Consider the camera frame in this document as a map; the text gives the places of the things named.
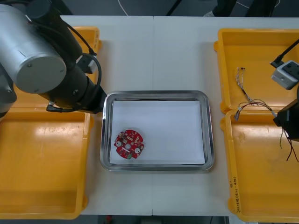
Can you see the silver and black right arm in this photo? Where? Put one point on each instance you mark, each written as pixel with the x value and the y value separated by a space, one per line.
pixel 283 75

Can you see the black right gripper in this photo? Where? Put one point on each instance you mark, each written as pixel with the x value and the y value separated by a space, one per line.
pixel 289 119

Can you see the steel tray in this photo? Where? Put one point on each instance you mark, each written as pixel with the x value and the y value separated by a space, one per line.
pixel 210 130

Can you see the silver and black left arm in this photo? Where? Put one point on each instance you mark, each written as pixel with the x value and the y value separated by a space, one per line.
pixel 30 46

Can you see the white sheet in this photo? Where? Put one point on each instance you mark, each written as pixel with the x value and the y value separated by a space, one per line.
pixel 168 130

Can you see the person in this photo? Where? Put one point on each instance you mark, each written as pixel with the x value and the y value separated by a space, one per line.
pixel 222 7

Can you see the yellow-orange plastic bin with handwriting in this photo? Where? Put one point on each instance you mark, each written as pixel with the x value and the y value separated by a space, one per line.
pixel 257 175

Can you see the round red circuit board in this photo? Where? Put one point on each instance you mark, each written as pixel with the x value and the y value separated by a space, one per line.
pixel 128 142

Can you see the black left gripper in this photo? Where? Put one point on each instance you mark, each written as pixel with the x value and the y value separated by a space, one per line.
pixel 94 98

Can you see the black stand leg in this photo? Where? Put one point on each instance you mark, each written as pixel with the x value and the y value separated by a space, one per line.
pixel 176 8

